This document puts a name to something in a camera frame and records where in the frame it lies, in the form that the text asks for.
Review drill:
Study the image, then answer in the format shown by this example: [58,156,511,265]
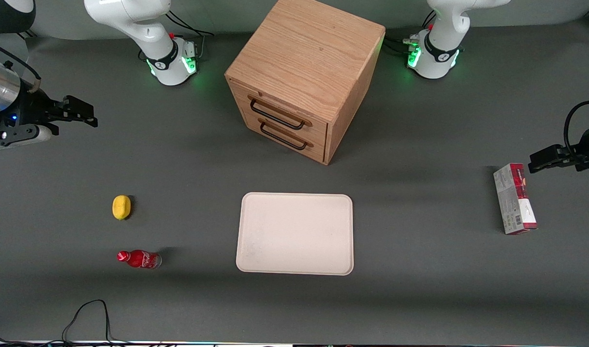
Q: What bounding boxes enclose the red coke bottle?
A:
[116,249,162,269]

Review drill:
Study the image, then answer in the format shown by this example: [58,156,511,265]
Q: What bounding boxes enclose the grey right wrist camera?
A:
[0,124,53,153]

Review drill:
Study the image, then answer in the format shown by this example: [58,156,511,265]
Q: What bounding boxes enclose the black left arm base cables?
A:
[384,10,438,56]

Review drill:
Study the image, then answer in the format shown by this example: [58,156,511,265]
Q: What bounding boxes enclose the beige rectangular tray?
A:
[235,192,355,276]

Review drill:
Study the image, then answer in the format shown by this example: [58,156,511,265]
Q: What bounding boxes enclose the wooden drawer cabinet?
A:
[224,0,387,166]

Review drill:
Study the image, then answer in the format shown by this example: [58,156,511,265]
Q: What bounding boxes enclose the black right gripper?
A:
[5,89,99,136]

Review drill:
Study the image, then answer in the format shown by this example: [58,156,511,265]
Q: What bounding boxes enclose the black left gripper cable loop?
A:
[563,100,589,156]

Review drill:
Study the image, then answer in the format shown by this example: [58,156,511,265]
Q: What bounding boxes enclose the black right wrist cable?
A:
[0,39,42,93]

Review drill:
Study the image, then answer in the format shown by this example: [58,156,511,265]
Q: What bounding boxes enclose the grey and red carton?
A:
[493,163,538,236]

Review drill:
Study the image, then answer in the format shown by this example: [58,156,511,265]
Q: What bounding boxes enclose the thin black table cable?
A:
[0,299,131,346]

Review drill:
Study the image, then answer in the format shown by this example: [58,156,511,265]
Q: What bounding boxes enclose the yellow lemon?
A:
[112,195,132,221]

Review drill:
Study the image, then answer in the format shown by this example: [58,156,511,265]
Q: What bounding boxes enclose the long black drawer handle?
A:
[248,96,312,131]

